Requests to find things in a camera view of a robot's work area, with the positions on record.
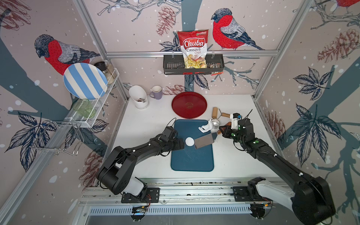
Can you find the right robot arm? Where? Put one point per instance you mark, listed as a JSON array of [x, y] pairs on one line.
[[310, 198]]

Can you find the red round tray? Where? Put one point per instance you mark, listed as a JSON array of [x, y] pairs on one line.
[[189, 105]]

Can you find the blue striped plate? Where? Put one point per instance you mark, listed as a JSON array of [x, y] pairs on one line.
[[85, 81]]

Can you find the black wire wall basket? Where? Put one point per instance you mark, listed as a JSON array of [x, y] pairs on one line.
[[175, 65]]

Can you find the metal spatula wooden handle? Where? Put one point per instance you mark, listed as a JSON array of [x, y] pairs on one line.
[[210, 138]]

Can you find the green glass cup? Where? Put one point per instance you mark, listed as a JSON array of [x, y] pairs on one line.
[[84, 108]]

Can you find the wooden dough roller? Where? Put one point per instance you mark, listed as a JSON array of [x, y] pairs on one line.
[[216, 113]]

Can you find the white dough piece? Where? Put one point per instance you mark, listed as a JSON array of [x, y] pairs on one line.
[[207, 127]]

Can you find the white cutlery holder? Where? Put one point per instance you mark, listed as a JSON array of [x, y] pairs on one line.
[[139, 96]]

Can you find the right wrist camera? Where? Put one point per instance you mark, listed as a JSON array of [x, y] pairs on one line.
[[235, 117]]

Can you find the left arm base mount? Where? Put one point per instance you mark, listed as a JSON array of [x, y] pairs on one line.
[[140, 194]]

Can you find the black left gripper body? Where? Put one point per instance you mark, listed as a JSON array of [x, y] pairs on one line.
[[175, 144]]

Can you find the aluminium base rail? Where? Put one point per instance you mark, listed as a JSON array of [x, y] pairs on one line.
[[177, 197]]

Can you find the Chuba cassava chips bag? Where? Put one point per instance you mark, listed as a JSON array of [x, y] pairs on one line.
[[193, 45]]

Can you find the spice jar dark lid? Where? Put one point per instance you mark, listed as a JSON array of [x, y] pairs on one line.
[[102, 66]]

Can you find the spice jar silver lid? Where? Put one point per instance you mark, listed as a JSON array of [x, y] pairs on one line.
[[110, 73]]

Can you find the clear wire wall shelf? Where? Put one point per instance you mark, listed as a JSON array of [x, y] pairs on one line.
[[77, 121]]

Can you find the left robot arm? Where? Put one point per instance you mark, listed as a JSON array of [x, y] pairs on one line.
[[116, 171]]

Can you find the purple mug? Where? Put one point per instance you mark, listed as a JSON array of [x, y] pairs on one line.
[[156, 92]]

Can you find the round cut dough wrapper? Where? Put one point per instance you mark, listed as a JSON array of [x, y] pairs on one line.
[[189, 141]]

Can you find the teal cutting board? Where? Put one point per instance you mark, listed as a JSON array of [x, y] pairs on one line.
[[191, 159]]

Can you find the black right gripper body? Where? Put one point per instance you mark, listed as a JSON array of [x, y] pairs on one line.
[[228, 133]]

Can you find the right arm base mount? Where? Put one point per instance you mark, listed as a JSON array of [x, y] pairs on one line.
[[249, 193]]

